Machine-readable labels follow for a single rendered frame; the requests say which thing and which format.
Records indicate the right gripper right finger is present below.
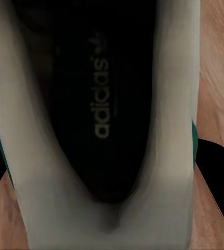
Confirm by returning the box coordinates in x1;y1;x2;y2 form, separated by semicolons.
195;139;224;216

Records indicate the gym shoe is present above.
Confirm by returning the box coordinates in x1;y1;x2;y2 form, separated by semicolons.
0;0;200;250

